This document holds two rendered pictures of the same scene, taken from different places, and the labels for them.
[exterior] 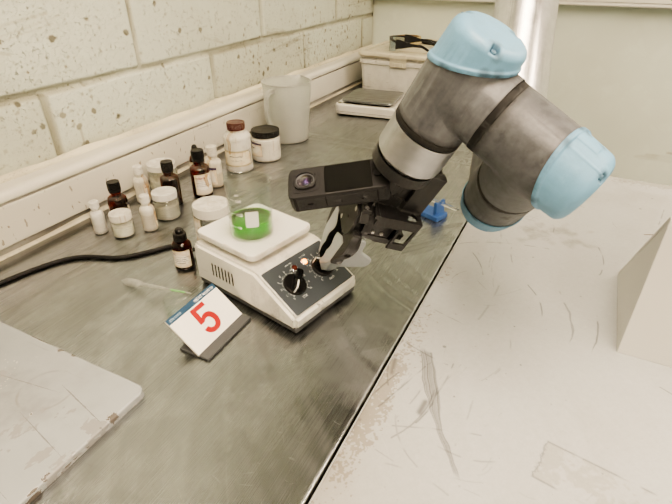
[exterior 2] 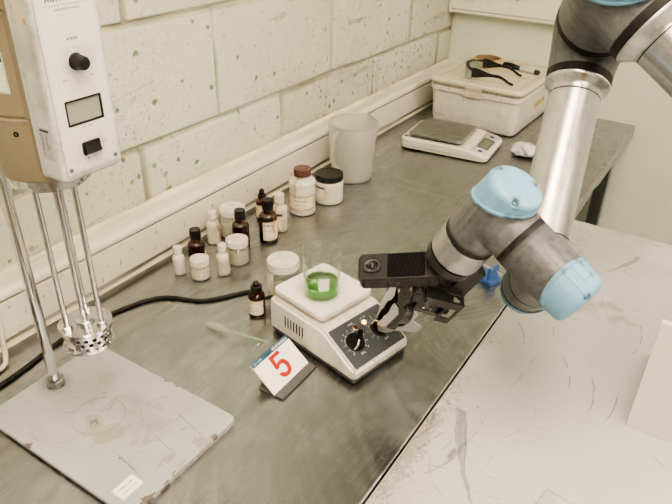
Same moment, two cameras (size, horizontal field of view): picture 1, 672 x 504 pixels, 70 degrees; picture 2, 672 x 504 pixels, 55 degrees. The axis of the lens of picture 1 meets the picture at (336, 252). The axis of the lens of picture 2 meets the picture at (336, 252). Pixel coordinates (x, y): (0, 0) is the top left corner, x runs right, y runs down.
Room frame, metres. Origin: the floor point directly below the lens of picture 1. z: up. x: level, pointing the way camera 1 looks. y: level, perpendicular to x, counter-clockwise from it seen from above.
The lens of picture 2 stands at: (-0.27, 0.01, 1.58)
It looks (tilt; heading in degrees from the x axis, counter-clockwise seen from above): 30 degrees down; 6
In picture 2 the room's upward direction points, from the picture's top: 1 degrees clockwise
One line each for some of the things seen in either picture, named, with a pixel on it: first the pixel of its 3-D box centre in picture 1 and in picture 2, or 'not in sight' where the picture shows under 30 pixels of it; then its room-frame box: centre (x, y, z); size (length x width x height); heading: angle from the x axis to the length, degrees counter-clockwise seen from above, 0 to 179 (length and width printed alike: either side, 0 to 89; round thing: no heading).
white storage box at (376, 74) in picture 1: (415, 67); (493, 93); (1.85, -0.29, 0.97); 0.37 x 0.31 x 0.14; 152
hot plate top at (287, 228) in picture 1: (254, 229); (323, 290); (0.61, 0.12, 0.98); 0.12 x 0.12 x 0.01; 51
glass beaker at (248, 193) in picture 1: (248, 207); (320, 272); (0.60, 0.12, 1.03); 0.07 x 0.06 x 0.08; 56
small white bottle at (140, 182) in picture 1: (140, 183); (213, 226); (0.88, 0.38, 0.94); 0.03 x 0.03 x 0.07
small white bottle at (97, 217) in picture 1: (97, 216); (178, 259); (0.75, 0.42, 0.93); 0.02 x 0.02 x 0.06
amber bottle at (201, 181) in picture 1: (200, 172); (268, 219); (0.91, 0.27, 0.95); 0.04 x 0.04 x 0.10
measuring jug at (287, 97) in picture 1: (284, 111); (349, 151); (1.26, 0.13, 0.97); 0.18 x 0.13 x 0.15; 156
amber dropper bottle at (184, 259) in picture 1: (181, 246); (256, 297); (0.64, 0.24, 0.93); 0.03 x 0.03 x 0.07
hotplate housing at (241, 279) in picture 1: (269, 261); (333, 318); (0.59, 0.10, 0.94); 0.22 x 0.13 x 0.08; 51
